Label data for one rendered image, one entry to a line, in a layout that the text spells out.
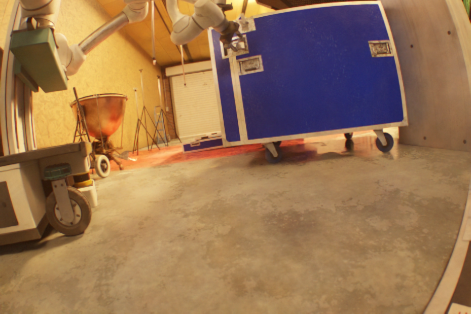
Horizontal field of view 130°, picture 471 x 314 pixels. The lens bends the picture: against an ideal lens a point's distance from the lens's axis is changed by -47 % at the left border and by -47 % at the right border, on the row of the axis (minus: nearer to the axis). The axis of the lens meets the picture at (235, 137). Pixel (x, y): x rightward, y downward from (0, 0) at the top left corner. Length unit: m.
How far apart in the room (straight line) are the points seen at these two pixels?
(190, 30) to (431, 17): 1.41
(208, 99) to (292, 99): 7.54
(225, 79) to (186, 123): 7.42
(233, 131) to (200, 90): 7.50
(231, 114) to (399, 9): 1.40
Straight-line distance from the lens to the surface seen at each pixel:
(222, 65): 1.32
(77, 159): 0.91
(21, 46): 0.83
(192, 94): 8.72
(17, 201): 0.76
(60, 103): 3.29
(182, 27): 1.07
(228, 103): 1.27
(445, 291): 0.42
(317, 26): 1.32
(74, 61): 1.48
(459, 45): 1.41
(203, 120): 8.58
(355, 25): 1.37
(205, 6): 1.02
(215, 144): 2.66
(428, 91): 1.52
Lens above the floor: 0.30
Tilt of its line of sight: 4 degrees down
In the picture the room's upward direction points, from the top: 8 degrees counter-clockwise
